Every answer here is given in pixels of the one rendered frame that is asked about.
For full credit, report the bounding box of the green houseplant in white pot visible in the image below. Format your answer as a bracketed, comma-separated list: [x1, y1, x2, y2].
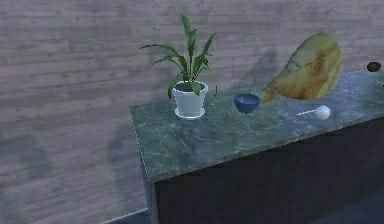
[139, 13, 219, 120]

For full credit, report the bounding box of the dark blue bowl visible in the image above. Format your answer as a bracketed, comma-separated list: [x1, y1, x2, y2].
[233, 93, 262, 115]

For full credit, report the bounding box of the dark cabinet with marble top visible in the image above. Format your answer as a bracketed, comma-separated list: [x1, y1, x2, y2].
[128, 69, 384, 224]

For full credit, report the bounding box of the tan wooden cutting board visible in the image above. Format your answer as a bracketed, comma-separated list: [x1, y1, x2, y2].
[259, 31, 344, 104]

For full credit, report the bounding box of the white round ladle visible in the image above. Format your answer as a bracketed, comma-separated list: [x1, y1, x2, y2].
[296, 104, 332, 121]

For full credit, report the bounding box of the small dark brown round object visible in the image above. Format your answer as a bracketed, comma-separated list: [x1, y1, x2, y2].
[366, 61, 382, 73]

